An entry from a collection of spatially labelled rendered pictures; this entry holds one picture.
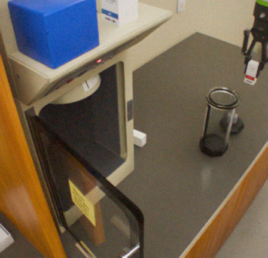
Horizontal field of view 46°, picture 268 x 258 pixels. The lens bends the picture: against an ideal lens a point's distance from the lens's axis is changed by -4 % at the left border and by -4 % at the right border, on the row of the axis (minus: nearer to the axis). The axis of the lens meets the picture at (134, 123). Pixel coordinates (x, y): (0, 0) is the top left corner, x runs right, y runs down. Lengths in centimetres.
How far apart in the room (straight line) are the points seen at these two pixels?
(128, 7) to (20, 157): 33
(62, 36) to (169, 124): 83
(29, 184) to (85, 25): 29
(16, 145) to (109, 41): 23
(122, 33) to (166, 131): 69
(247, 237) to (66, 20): 183
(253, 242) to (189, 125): 106
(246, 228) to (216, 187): 110
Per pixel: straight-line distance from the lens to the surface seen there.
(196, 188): 106
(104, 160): 102
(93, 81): 78
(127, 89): 85
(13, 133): 53
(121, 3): 61
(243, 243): 209
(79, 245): 64
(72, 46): 51
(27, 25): 51
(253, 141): 125
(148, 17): 66
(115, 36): 59
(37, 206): 67
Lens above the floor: 177
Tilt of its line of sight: 41 degrees down
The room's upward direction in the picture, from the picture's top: 1 degrees counter-clockwise
